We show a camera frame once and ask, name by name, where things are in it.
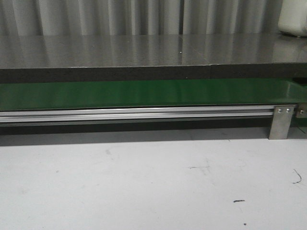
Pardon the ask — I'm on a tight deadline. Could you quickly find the steel conveyor support bracket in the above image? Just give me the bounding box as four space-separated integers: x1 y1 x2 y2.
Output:
269 105 295 140

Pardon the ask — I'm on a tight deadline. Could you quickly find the aluminium conveyor side rail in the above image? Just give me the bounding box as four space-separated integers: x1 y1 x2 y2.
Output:
0 104 298 123

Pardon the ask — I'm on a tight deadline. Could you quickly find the steel conveyor end plate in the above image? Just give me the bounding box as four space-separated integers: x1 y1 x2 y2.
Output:
295 103 307 118

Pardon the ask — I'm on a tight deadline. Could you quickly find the white plastic box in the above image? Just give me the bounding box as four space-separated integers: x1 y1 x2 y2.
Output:
278 0 307 37

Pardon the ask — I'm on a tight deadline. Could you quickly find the dark grey raised platform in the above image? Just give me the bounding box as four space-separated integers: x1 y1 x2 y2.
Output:
0 33 307 83

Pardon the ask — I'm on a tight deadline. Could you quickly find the grey pleated curtain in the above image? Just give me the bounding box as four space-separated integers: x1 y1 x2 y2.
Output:
0 0 282 36

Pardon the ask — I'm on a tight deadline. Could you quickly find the green conveyor belt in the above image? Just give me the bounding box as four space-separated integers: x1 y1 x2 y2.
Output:
0 79 307 111

